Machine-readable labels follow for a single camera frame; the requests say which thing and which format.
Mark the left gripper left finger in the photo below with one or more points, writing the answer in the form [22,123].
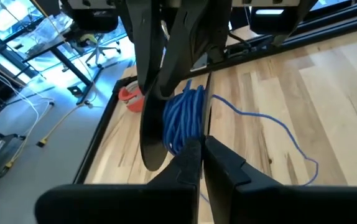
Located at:
[172,193]

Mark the green backed office chair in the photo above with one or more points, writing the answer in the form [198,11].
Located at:
[96,51]

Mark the black standing desk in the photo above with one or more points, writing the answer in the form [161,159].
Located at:
[69,65]

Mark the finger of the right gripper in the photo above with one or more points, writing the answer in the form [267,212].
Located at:
[197,37]
[147,46]

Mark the grey metal mounting plate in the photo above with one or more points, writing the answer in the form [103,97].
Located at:
[201,62]

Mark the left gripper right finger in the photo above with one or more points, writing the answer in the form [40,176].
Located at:
[228,193]

